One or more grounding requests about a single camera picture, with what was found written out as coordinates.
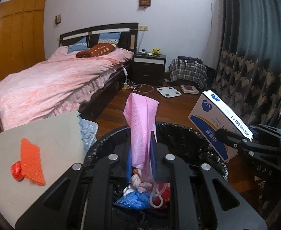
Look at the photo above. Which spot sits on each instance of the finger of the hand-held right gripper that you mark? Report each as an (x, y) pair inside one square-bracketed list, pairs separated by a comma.
[(272, 133), (229, 136)]

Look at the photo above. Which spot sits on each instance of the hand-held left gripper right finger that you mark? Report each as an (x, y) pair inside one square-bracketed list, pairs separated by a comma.
[(153, 153)]

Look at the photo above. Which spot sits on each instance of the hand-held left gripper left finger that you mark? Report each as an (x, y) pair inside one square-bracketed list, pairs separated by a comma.
[(129, 160)]

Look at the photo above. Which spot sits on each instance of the white tissue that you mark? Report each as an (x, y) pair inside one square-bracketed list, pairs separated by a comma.
[(136, 183)]

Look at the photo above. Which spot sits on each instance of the white blue cardboard box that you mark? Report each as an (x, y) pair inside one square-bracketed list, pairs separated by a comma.
[(210, 119)]

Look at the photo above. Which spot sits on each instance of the pink face mask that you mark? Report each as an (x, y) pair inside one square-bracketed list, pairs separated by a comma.
[(140, 124)]

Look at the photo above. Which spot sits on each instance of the trash bin with black bag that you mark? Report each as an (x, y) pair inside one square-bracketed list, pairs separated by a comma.
[(188, 143)]

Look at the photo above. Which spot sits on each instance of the blue plastic cover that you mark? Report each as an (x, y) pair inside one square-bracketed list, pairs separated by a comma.
[(133, 200)]

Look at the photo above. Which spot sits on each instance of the red rubber glove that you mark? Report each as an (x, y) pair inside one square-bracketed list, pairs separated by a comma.
[(165, 194)]

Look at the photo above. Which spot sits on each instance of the blue quilted cloth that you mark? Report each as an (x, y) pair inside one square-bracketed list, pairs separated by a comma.
[(88, 131)]

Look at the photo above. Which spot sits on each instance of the beige bathroom scale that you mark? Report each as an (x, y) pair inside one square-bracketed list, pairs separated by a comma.
[(189, 88)]

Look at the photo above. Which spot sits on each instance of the white bathroom scale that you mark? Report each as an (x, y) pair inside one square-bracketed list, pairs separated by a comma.
[(168, 91)]

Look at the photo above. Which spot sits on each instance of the plaid bag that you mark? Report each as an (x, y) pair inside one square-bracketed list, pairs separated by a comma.
[(188, 70)]

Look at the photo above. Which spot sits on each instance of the dark patterned curtain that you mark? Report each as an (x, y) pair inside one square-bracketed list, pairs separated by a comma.
[(255, 52)]

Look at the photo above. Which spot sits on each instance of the dark nightstand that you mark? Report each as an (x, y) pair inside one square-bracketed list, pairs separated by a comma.
[(150, 69)]

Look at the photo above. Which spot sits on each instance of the orange foam fruit net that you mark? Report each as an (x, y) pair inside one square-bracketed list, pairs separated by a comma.
[(32, 160)]

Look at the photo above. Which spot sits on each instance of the yellow plush toy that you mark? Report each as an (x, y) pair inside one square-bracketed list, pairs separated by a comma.
[(156, 51)]

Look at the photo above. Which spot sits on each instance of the pink blanket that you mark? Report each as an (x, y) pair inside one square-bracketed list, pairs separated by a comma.
[(47, 83)]

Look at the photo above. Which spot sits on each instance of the red crumpled wrapper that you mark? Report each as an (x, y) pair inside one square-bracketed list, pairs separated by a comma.
[(17, 171)]

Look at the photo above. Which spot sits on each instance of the brown dotted pillow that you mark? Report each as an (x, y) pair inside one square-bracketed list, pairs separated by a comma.
[(94, 50)]

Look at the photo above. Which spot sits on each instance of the blue patterned pillow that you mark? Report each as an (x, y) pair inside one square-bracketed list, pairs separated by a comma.
[(79, 45), (110, 37)]

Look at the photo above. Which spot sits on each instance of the dark wooden bed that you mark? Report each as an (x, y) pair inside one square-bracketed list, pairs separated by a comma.
[(126, 32)]

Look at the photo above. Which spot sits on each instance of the beige table cover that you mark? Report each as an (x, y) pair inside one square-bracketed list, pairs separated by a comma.
[(3, 196)]

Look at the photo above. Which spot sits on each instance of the wooden wardrobe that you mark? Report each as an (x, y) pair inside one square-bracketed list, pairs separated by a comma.
[(15, 33)]

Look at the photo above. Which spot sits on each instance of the wall socket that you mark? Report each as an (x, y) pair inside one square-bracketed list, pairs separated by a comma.
[(143, 28)]

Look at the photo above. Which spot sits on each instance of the large wooden wall lamp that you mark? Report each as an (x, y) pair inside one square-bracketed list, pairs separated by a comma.
[(145, 1)]

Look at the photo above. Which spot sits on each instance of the small wooden wall lamp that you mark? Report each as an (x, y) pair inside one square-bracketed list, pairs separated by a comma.
[(58, 19)]

